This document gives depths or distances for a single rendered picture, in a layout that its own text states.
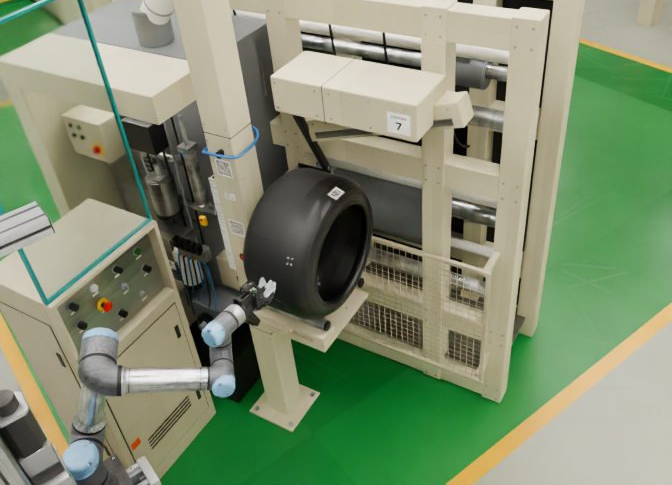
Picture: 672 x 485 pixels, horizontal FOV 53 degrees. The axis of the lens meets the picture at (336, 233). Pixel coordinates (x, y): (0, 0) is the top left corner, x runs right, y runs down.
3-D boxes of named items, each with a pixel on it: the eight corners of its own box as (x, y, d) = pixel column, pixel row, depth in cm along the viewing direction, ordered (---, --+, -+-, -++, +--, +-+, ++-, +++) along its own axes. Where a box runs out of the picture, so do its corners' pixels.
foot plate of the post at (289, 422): (249, 412, 354) (248, 409, 353) (278, 375, 371) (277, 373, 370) (292, 432, 342) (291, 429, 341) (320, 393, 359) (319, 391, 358)
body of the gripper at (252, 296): (266, 285, 237) (245, 304, 229) (268, 304, 242) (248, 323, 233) (249, 278, 241) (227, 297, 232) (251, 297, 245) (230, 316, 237)
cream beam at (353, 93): (273, 112, 264) (268, 76, 254) (308, 83, 280) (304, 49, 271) (416, 144, 237) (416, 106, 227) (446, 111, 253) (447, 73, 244)
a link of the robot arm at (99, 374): (73, 383, 203) (238, 378, 216) (77, 356, 211) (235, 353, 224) (75, 408, 209) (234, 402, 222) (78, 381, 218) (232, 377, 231)
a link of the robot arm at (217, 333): (200, 343, 226) (199, 325, 221) (221, 324, 234) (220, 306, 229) (218, 353, 224) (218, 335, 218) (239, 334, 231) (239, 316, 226)
